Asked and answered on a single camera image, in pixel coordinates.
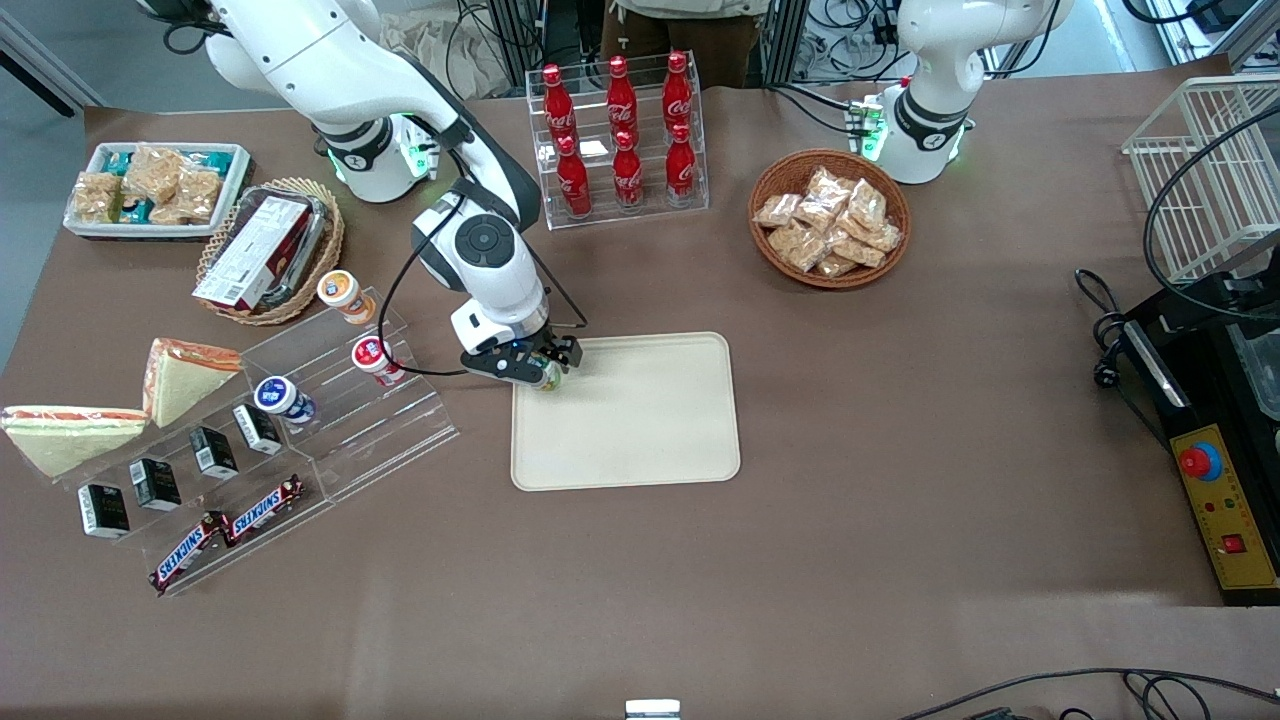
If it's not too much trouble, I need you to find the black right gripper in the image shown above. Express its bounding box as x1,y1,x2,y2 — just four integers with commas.
492,335,585,390

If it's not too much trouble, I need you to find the beige plastic tray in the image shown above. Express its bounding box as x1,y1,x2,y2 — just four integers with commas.
511,331,742,492

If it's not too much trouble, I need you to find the red gum bottle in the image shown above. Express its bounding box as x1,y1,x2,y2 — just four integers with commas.
351,336,408,388

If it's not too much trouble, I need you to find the clear acrylic stepped gum stand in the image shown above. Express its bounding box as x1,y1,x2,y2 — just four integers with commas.
238,288,461,489

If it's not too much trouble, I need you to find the orange gum bottle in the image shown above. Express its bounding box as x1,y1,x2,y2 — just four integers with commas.
317,270,377,325

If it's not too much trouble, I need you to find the blue gum bottle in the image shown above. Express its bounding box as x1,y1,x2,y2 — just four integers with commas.
254,376,317,423

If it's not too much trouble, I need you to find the clear acrylic bottle rack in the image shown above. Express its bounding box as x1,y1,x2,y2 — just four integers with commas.
526,52,711,231

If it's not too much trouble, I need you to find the red cola bottle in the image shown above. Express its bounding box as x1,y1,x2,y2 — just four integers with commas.
662,50,694,131
612,130,644,211
543,65,578,141
557,135,592,218
666,122,698,206
606,55,639,136

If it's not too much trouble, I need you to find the oval light wicker basket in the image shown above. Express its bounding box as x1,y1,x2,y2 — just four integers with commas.
195,178,345,326

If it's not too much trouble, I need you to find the white connector block green light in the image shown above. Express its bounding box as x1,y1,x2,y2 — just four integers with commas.
398,113,446,183
846,95,889,163

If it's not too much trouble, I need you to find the small black drink carton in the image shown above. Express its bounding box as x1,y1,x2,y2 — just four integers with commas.
232,403,284,456
190,426,240,479
129,457,183,512
78,484,131,540

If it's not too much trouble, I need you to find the round brown wicker basket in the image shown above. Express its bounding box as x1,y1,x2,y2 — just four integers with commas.
749,149,912,290

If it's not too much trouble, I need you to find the red and white carton box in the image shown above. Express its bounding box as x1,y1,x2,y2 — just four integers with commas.
193,195,313,313

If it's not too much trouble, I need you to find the clear acrylic stepped snack stand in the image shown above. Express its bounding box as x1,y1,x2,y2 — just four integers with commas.
55,395,336,598

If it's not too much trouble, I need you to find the Snickers chocolate bar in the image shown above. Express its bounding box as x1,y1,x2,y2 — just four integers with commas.
222,474,305,546
148,512,229,593

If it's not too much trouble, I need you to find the person in beige jacket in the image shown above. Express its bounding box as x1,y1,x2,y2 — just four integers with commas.
600,0,771,89

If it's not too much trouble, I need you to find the triangular wrapped sandwich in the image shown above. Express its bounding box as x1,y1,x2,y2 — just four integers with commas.
142,338,243,429
0,405,149,478

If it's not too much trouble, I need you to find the white rectangular snack bin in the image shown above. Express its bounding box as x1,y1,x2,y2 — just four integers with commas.
63,142,254,241

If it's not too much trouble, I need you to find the bagged rice cracker snack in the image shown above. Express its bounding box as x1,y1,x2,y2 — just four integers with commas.
150,168,223,226
125,145,186,206
72,172,124,223

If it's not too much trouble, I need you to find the black control box yellow panel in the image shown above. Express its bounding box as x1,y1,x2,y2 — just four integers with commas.
1115,270,1280,608

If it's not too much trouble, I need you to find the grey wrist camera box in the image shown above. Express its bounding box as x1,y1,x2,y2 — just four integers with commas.
461,349,531,387

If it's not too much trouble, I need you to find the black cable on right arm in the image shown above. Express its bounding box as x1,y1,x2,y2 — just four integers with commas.
378,120,591,379

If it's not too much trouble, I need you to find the black cables to arm base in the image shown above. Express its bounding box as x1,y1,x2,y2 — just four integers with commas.
765,82,871,136

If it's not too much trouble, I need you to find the thin black coiled cable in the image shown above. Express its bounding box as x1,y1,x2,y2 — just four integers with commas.
1075,268,1166,441

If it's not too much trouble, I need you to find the thick black looped cable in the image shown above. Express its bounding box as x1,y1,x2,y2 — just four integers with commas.
1143,105,1280,323

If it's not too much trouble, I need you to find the white wire basket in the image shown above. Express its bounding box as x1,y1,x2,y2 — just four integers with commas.
1120,75,1280,286

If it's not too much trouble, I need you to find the black cable on table edge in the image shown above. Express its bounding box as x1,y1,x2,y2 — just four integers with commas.
895,668,1280,720

